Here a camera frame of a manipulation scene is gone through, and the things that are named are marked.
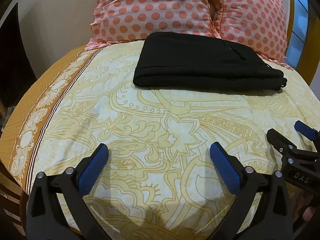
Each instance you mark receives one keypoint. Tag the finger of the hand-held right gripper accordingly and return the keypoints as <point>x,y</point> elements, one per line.
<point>277,140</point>
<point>306,130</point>

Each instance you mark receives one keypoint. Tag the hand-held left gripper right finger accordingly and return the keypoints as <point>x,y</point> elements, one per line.
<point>226,167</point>

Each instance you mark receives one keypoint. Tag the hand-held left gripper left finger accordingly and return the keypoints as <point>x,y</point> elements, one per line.
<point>91,170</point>

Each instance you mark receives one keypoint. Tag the black pants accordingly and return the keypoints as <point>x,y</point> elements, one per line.
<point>205,65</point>

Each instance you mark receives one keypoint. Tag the person's right hand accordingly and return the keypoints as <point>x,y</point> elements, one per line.
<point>308,213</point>

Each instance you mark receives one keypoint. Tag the yellow patterned bedsheet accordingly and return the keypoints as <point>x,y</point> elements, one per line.
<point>140,135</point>

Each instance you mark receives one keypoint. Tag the small pink polka-dot pillow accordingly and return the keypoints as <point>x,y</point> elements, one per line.
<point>252,20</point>

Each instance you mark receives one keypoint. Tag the black television screen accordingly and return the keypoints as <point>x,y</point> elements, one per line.
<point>12,60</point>

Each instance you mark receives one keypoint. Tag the large pink polka-dot pillow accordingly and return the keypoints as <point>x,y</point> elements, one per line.
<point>152,10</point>

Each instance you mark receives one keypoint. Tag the wooden headboard frame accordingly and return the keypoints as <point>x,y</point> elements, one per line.
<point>297,25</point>

